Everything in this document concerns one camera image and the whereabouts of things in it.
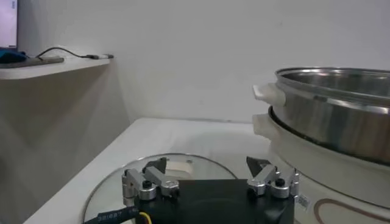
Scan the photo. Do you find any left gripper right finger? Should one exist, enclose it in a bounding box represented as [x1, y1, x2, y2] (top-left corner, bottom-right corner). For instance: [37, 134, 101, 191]
[246, 156, 301, 205]

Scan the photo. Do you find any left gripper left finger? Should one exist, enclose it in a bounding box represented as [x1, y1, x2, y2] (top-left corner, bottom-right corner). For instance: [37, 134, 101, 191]
[121, 156, 180, 208]

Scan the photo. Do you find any glass pot lid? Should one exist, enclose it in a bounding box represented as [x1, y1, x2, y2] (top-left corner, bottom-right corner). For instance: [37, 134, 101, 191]
[82, 153, 238, 224]

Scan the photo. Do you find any steel steamer basket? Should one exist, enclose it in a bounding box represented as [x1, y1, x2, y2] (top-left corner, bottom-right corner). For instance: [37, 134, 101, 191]
[252, 66, 390, 167]

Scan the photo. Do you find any white electric cooker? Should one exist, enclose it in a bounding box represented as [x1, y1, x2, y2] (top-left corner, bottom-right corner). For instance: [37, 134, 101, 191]
[252, 113, 390, 224]

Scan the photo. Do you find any white side desk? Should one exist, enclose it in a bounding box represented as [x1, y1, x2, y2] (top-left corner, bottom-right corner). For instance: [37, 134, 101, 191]
[0, 56, 112, 80]

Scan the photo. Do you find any blue cloth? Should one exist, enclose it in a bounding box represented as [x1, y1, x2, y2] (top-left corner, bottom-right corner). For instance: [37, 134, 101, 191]
[0, 48, 30, 64]

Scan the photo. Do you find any computer monitor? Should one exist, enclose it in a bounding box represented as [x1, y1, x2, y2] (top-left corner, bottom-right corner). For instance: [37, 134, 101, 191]
[0, 0, 19, 51]

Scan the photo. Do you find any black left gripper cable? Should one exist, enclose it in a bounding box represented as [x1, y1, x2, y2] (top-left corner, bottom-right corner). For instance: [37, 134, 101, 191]
[83, 206, 153, 224]

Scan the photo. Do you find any black usb cable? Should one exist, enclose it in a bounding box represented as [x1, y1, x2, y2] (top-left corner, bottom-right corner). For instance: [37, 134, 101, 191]
[35, 46, 115, 60]

